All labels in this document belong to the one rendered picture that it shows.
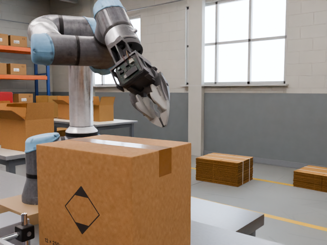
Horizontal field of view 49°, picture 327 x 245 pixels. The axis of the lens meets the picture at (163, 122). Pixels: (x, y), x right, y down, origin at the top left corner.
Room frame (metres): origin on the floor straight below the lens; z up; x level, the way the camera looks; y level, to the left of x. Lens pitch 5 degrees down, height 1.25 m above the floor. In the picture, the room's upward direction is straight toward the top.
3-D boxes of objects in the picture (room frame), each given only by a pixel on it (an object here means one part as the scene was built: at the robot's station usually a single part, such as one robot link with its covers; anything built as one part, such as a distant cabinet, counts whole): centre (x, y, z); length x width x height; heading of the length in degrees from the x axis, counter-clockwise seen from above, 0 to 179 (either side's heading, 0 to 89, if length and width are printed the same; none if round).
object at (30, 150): (1.26, 0.42, 1.03); 0.13 x 0.12 x 0.14; 113
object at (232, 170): (4.95, -0.86, 0.16); 0.64 x 0.53 x 0.31; 54
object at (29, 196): (1.26, 0.43, 0.91); 0.15 x 0.15 x 0.10
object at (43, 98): (6.24, 2.00, 0.97); 0.52 x 0.36 x 0.37; 143
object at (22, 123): (2.93, 1.12, 0.97); 0.51 x 0.42 x 0.37; 145
